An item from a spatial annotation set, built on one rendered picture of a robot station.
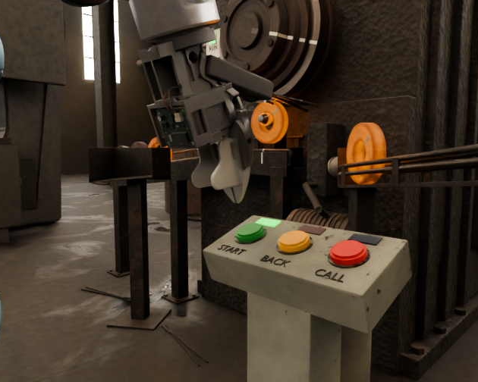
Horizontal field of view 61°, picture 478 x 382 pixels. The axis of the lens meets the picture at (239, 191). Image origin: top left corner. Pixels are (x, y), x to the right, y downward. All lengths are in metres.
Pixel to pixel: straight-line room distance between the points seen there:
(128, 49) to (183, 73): 12.54
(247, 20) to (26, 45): 2.65
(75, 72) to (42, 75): 8.26
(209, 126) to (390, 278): 0.25
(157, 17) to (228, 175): 0.19
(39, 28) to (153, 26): 3.50
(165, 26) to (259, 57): 0.97
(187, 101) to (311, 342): 0.30
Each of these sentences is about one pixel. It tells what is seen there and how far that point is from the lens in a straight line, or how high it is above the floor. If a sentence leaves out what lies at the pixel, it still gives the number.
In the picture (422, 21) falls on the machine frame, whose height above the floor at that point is 1.09.
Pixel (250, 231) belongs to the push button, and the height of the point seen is 0.61.
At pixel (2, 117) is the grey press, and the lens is 4.05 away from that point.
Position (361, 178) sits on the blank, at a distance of 1.04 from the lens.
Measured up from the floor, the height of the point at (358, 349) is 0.42.
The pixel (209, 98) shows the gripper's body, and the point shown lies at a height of 0.77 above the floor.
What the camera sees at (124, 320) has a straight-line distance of 1.81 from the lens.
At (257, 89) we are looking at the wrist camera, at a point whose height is 0.79.
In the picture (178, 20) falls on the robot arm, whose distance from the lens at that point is 0.44.
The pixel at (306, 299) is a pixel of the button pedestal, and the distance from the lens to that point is 0.46.
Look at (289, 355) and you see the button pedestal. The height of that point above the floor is 0.48.
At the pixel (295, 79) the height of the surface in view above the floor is 0.95.
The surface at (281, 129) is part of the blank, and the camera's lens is 1.44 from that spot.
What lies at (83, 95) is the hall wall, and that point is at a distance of 12.11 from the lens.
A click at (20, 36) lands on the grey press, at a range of 3.84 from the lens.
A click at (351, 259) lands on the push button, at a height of 0.60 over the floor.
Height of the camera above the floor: 0.72
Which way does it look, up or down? 6 degrees down
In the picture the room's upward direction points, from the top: straight up
